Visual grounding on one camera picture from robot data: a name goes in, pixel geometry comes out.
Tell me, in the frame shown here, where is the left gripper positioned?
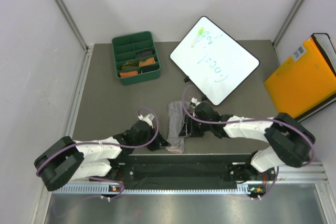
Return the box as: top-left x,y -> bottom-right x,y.
134,125 -> 170,151

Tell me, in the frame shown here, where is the olive green underwear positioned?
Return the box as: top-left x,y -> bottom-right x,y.
119,60 -> 138,70

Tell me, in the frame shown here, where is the black rolled cloth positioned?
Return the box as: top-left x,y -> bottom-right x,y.
141,64 -> 160,73

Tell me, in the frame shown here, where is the orange rolled cloth front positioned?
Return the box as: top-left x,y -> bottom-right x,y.
119,70 -> 138,78

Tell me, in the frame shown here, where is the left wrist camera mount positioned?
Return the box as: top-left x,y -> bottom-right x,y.
138,113 -> 155,128

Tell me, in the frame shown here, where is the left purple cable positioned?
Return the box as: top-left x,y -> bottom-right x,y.
36,107 -> 160,201

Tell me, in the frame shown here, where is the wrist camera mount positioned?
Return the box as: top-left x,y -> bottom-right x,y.
190,98 -> 200,108
138,113 -> 155,128

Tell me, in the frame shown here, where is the green compartment tray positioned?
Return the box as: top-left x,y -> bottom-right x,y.
111,31 -> 161,86

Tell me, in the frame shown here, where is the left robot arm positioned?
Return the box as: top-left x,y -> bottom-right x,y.
34,120 -> 169,191

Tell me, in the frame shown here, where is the orange rolled cloth back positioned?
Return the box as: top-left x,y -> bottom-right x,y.
139,57 -> 156,67

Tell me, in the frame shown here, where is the white whiteboard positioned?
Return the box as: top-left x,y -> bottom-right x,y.
170,16 -> 260,105

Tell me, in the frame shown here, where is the grey striped underwear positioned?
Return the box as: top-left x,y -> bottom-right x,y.
166,101 -> 185,154

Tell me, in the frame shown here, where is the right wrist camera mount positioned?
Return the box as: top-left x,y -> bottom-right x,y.
190,98 -> 200,108

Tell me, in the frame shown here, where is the orange clipboard folder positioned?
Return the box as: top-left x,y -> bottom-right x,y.
264,33 -> 335,122

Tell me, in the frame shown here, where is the black dotted underwear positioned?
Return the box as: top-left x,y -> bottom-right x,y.
136,48 -> 154,58

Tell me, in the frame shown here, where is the orange rolled cloth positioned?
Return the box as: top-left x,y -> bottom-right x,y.
139,57 -> 156,67
119,70 -> 138,78

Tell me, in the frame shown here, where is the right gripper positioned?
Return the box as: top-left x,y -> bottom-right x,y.
180,113 -> 212,137

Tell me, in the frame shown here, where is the green marker pen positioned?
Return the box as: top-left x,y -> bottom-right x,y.
191,27 -> 204,48

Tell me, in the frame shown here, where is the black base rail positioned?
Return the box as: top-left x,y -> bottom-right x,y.
106,154 -> 275,190

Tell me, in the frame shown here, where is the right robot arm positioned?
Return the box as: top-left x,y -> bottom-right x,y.
179,101 -> 316,180

